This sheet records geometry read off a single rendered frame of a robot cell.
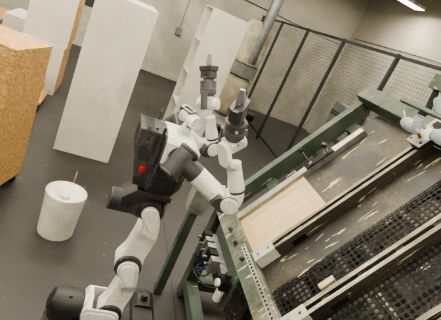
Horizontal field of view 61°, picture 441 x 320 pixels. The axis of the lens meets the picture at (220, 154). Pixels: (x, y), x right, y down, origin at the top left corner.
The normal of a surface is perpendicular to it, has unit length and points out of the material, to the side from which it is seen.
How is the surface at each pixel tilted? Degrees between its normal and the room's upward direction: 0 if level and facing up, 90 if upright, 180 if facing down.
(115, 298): 90
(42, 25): 90
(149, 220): 90
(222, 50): 90
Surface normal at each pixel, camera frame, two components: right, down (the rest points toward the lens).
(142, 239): -0.08, 0.70
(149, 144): 0.20, 0.42
